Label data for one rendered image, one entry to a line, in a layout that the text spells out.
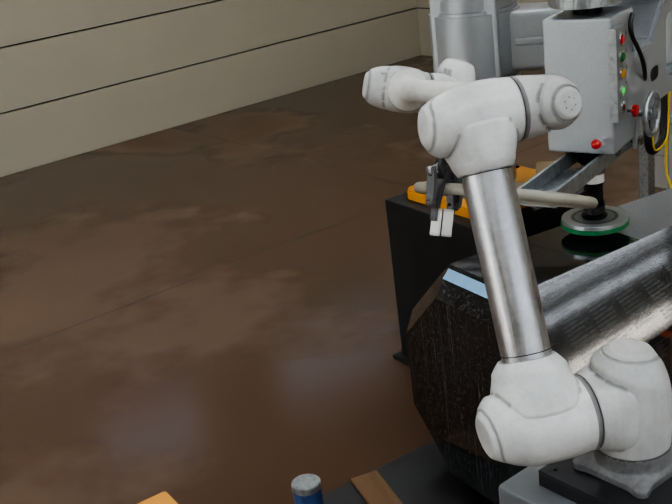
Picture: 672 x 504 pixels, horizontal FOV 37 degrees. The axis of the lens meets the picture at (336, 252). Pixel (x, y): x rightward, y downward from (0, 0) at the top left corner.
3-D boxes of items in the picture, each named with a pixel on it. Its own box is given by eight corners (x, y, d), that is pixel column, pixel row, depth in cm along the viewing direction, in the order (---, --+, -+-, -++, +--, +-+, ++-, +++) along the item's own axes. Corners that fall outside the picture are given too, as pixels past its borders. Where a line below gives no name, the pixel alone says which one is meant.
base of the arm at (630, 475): (708, 452, 211) (708, 429, 209) (643, 501, 199) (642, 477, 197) (634, 422, 225) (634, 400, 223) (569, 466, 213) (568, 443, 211)
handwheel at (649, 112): (633, 128, 336) (632, 84, 331) (663, 129, 331) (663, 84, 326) (618, 141, 325) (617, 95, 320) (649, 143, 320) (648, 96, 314)
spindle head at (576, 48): (588, 129, 352) (583, -2, 336) (651, 131, 340) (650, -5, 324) (547, 160, 325) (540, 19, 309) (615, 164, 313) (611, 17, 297)
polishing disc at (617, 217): (641, 220, 329) (641, 217, 328) (586, 236, 322) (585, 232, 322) (602, 203, 347) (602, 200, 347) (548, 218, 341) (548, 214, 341)
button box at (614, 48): (618, 115, 314) (616, 23, 304) (627, 116, 313) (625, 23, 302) (609, 123, 308) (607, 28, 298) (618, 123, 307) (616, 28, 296)
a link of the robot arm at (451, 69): (463, 124, 265) (416, 118, 262) (470, 64, 264) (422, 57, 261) (479, 121, 254) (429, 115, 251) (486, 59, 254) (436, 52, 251)
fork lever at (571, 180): (589, 142, 351) (589, 128, 349) (645, 144, 340) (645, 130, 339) (505, 204, 298) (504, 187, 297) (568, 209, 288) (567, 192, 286)
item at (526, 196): (462, 199, 308) (463, 189, 308) (622, 212, 281) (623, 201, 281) (379, 188, 267) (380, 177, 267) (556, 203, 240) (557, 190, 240)
